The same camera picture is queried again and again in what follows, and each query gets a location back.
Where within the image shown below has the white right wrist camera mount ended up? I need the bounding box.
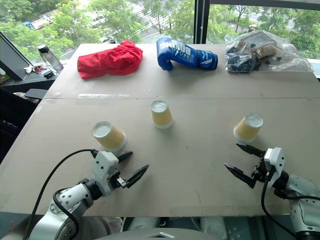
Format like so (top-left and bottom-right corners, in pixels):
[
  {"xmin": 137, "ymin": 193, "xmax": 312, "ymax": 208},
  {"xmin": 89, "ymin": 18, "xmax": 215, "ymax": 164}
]
[{"xmin": 263, "ymin": 147, "xmax": 285, "ymax": 186}]

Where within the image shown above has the clear water bottle black cap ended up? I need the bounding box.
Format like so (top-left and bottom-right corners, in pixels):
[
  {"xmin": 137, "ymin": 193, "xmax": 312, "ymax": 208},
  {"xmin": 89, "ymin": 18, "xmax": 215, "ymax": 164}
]
[{"xmin": 37, "ymin": 44, "xmax": 65, "ymax": 75}]

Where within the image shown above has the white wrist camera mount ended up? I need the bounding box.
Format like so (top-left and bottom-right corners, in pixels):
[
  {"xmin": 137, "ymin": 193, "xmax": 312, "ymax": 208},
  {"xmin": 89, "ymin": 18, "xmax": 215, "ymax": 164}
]
[
  {"xmin": 263, "ymin": 147, "xmax": 285, "ymax": 186},
  {"xmin": 91, "ymin": 150, "xmax": 120, "ymax": 197}
]

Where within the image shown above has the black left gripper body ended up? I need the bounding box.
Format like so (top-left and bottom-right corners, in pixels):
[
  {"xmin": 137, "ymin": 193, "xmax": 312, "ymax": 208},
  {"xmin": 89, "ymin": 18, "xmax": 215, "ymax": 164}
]
[{"xmin": 107, "ymin": 169, "xmax": 129, "ymax": 191}]

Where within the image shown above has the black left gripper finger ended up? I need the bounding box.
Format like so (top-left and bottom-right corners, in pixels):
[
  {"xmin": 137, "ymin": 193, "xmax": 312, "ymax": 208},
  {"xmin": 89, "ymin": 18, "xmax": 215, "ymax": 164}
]
[
  {"xmin": 124, "ymin": 164, "xmax": 150, "ymax": 190},
  {"xmin": 116, "ymin": 151, "xmax": 134, "ymax": 165}
]

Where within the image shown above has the crumpled red cloth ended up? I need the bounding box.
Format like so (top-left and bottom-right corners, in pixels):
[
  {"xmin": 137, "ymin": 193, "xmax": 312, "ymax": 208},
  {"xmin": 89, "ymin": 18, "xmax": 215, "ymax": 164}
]
[{"xmin": 76, "ymin": 39, "xmax": 144, "ymax": 80}]

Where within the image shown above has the brown cardboard box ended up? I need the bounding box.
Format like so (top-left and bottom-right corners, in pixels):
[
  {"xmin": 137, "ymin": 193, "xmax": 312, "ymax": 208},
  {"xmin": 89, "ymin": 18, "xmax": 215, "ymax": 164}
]
[{"xmin": 236, "ymin": 37, "xmax": 278, "ymax": 60}]

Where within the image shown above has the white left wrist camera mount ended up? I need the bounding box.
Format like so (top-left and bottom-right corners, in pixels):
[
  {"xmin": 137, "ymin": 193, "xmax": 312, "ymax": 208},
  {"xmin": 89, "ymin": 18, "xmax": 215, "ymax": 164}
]
[{"xmin": 91, "ymin": 150, "xmax": 120, "ymax": 197}]

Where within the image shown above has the black window frame post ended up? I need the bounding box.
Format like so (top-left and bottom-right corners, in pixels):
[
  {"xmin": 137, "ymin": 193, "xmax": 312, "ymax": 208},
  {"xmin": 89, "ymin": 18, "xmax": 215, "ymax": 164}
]
[{"xmin": 193, "ymin": 0, "xmax": 211, "ymax": 45}]

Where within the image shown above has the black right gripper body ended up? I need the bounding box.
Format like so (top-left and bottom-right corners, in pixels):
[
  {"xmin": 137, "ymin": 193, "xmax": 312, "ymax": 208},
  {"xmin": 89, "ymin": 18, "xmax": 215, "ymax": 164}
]
[{"xmin": 251, "ymin": 150, "xmax": 273, "ymax": 183}]

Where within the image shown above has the dark monitor screen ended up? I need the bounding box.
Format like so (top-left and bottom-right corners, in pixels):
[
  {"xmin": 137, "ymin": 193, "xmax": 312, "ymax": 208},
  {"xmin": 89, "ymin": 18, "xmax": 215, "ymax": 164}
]
[{"xmin": 0, "ymin": 31, "xmax": 33, "ymax": 81}]

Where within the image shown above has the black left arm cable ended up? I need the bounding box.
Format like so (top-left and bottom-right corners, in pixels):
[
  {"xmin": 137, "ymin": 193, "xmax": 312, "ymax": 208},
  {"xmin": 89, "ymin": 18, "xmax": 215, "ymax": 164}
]
[{"xmin": 24, "ymin": 149, "xmax": 99, "ymax": 240}]

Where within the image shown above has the dark side table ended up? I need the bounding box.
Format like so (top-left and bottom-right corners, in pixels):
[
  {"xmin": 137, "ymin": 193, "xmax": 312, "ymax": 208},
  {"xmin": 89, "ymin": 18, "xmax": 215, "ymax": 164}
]
[{"xmin": 0, "ymin": 63, "xmax": 68, "ymax": 95}]

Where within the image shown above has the blue boxing glove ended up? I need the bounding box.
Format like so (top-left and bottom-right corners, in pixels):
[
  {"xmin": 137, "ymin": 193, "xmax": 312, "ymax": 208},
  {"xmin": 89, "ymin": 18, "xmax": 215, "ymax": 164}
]
[{"xmin": 156, "ymin": 37, "xmax": 219, "ymax": 72}]

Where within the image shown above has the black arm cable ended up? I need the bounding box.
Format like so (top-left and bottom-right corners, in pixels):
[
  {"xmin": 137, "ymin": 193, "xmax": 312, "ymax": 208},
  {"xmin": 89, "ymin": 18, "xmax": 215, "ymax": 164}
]
[
  {"xmin": 24, "ymin": 149, "xmax": 99, "ymax": 240},
  {"xmin": 260, "ymin": 167, "xmax": 320, "ymax": 240}
]

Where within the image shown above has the clear plastic bag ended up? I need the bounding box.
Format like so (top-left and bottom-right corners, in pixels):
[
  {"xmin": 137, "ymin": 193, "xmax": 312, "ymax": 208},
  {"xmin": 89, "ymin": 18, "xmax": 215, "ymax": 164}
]
[{"xmin": 224, "ymin": 29, "xmax": 315, "ymax": 74}]

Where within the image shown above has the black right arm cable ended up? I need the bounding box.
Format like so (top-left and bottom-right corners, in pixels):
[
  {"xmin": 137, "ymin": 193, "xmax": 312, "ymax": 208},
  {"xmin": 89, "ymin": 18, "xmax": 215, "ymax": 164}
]
[{"xmin": 260, "ymin": 167, "xmax": 320, "ymax": 240}]

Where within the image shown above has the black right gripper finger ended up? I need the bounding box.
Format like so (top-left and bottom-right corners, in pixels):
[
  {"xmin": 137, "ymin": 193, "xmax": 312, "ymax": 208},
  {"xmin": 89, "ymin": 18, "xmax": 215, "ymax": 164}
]
[
  {"xmin": 223, "ymin": 162, "xmax": 259, "ymax": 189},
  {"xmin": 235, "ymin": 143, "xmax": 266, "ymax": 158}
]

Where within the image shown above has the yellow ribbed paper cup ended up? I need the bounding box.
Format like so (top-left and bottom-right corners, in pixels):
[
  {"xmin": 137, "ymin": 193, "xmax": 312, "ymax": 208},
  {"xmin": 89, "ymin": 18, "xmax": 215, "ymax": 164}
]
[
  {"xmin": 91, "ymin": 121, "xmax": 128, "ymax": 153},
  {"xmin": 233, "ymin": 112, "xmax": 264, "ymax": 144},
  {"xmin": 150, "ymin": 99, "xmax": 175, "ymax": 130}
]

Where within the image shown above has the grey rounded robot torso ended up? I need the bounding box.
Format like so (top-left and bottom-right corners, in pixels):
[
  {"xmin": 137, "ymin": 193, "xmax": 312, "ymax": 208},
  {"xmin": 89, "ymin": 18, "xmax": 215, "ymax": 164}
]
[{"xmin": 94, "ymin": 226, "xmax": 221, "ymax": 240}]

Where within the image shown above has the black plastic parts pile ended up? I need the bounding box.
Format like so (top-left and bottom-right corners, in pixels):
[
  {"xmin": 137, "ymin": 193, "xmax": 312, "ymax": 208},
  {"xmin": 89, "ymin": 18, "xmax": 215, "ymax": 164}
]
[{"xmin": 224, "ymin": 43, "xmax": 262, "ymax": 73}]

